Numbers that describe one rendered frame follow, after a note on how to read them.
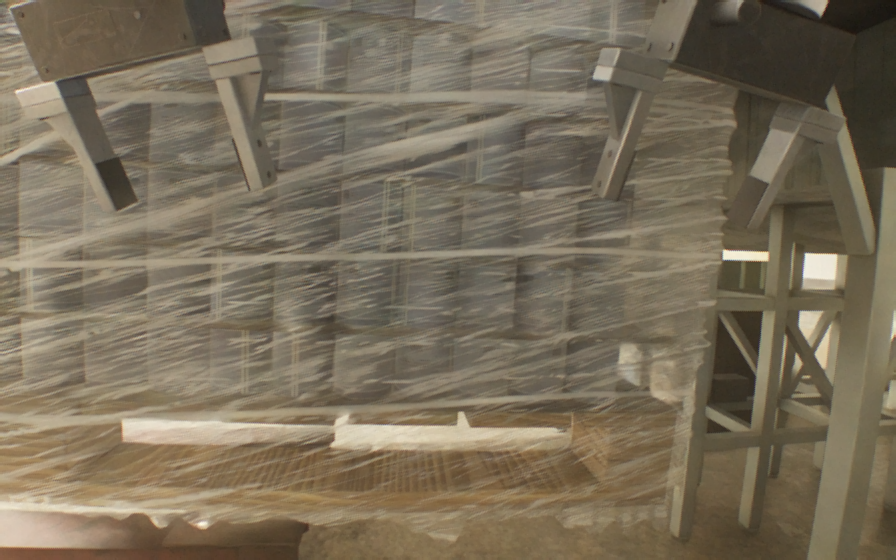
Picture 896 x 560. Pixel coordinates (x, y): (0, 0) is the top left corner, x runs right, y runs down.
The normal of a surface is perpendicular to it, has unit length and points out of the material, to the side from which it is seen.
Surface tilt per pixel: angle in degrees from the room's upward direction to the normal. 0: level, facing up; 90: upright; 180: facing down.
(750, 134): 90
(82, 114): 83
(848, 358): 90
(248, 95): 113
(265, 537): 0
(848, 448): 90
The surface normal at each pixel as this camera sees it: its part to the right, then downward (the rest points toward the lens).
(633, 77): 0.07, 0.48
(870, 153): -0.99, -0.02
